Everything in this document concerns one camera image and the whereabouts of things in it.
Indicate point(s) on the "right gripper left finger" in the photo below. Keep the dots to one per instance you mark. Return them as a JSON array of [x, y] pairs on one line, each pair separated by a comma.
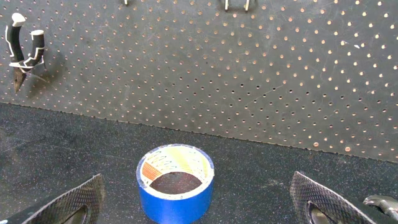
[[74, 202]]

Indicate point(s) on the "hammer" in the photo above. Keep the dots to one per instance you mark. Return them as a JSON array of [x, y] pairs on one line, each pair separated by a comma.
[[384, 203]]

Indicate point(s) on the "black and white pliers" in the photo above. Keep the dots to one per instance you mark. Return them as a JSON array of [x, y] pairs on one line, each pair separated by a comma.
[[19, 53]]

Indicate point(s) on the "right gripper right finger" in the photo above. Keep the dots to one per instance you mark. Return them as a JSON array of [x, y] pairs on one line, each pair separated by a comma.
[[323, 199]]

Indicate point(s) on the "black pegboard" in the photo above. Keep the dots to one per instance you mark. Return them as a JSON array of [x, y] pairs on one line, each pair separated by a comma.
[[217, 68]]

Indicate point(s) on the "roll of blue tape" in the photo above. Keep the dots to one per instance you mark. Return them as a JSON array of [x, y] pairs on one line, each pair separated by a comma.
[[175, 202]]

